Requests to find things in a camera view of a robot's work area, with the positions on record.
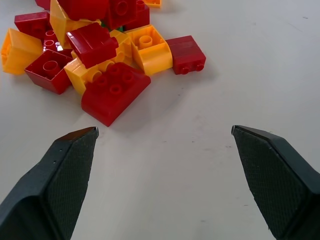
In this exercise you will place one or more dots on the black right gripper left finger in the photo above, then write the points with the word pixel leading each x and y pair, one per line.
pixel 37 190

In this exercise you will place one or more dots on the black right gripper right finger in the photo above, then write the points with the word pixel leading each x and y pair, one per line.
pixel 282 180

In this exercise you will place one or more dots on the red hollow block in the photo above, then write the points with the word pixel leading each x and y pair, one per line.
pixel 125 13
pixel 50 71

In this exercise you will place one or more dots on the red curved four-stud block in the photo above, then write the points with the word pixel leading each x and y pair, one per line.
pixel 112 96

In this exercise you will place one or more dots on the yellow studded block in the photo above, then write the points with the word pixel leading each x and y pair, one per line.
pixel 82 73

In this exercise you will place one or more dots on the red plastic building brick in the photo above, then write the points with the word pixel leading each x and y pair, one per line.
pixel 53 43

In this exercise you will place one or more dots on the red ridged block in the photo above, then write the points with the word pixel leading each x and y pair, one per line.
pixel 92 45

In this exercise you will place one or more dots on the red two-stud block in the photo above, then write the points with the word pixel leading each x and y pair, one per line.
pixel 187 55

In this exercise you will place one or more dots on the yellow hollow curved block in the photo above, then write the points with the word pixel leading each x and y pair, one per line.
pixel 150 52

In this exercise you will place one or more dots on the green plastic building brick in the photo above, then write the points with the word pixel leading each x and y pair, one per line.
pixel 121 29

